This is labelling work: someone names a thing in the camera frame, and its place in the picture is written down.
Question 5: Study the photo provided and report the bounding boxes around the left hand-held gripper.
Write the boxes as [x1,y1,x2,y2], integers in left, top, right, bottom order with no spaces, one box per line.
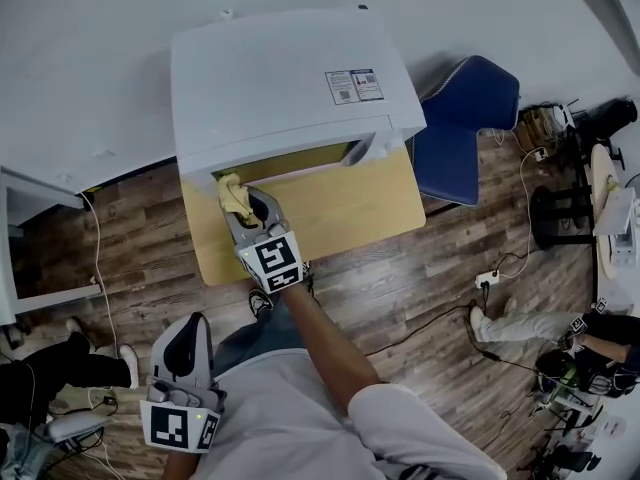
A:
[139,311,227,454]

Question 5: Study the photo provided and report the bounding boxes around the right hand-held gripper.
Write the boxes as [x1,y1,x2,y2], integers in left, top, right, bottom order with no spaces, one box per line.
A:
[222,185,305,295]

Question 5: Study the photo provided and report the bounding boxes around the yellow cloth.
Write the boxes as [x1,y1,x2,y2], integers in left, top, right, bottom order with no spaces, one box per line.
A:
[217,171,255,219]

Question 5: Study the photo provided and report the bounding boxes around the white microwave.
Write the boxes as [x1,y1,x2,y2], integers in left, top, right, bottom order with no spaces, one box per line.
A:
[169,6,428,200]

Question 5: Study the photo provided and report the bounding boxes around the person's left forearm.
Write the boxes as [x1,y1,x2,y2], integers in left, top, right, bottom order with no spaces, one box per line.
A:
[162,450,201,480]

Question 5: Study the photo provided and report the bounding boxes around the person's right forearm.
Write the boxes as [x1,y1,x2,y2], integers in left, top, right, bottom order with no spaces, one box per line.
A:
[282,285,384,419]

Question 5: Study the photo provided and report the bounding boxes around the person's left shoe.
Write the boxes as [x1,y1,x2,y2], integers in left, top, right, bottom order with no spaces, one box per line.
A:
[248,287,275,319]

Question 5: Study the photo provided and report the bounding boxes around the light wooden side table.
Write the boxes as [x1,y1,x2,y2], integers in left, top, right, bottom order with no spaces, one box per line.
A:
[179,145,427,288]

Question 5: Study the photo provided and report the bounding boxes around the person's blue jeans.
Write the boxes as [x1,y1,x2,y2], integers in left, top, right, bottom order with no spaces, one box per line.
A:
[212,292,314,377]

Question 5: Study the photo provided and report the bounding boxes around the person's white shirt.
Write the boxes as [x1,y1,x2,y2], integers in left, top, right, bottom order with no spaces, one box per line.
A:
[189,347,509,480]

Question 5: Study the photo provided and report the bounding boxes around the grey office chair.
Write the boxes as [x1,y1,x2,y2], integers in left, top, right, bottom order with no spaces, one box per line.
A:
[42,410,109,444]

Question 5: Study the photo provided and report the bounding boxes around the blue denim garment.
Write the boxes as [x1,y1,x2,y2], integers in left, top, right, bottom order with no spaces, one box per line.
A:
[0,420,51,480]

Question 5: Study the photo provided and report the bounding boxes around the blue chair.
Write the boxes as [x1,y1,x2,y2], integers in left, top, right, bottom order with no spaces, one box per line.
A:
[407,55,521,208]

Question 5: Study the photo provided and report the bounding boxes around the white desk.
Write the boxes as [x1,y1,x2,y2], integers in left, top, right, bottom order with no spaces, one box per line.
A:
[0,165,104,327]

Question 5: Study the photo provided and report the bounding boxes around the cardboard box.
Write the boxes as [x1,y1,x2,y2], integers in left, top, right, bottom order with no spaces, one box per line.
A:
[514,107,556,154]

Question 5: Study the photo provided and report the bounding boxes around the white router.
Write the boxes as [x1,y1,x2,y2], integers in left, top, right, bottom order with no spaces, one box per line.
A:
[552,98,581,129]

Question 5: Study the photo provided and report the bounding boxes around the round wooden table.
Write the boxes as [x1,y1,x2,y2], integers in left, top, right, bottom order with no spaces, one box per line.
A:
[530,142,624,282]

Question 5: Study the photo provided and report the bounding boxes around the white countertop appliance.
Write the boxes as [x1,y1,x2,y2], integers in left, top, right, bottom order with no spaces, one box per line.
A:
[592,186,640,269]

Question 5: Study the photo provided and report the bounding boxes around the black office chair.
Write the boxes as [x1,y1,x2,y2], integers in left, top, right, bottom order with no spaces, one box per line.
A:
[574,97,639,169]

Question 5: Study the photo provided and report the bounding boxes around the white power cable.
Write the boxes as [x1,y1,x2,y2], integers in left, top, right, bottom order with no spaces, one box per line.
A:
[79,191,121,359]
[518,147,549,279]

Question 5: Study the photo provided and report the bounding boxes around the black floor cable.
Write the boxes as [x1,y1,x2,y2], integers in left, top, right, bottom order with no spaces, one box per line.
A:
[364,297,551,374]

